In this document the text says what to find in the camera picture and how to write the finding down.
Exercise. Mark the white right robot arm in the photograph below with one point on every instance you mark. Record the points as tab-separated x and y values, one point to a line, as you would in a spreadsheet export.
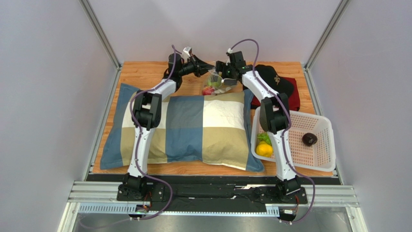
274	119

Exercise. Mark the clear dotted zip bag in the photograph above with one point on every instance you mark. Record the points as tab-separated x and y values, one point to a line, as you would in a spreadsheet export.
226	85

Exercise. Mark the red folded cloth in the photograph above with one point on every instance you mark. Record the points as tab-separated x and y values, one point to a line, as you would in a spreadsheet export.
288	86

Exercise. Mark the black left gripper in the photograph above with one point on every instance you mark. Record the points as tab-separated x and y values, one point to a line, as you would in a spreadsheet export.
200	66

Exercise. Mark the yellow fake lemon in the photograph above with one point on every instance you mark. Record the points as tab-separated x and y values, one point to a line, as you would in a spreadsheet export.
264	150

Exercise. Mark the black baseball cap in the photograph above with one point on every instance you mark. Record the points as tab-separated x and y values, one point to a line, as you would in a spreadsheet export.
266	71

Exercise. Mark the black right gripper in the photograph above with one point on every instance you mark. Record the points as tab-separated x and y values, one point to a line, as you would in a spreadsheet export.
220	68

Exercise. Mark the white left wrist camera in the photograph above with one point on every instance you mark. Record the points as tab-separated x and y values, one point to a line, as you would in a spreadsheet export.
186	53

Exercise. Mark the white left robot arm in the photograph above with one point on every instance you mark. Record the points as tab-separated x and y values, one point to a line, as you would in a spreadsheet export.
146	111

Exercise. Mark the dark brown fake food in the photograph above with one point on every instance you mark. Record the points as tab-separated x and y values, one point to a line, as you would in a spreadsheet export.
309	139

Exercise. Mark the green fake apple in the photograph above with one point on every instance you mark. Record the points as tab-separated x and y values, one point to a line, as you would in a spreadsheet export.
214	81

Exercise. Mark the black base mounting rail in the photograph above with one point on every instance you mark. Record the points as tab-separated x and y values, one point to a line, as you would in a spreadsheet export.
157	192

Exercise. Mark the green fake lettuce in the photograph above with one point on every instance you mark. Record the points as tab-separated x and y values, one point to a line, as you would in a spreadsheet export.
263	138

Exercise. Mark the red fake strawberry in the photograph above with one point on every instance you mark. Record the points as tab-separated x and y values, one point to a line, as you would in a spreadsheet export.
208	91

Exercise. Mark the blue beige checked pillow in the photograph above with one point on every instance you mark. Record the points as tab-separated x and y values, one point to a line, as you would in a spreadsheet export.
213	129

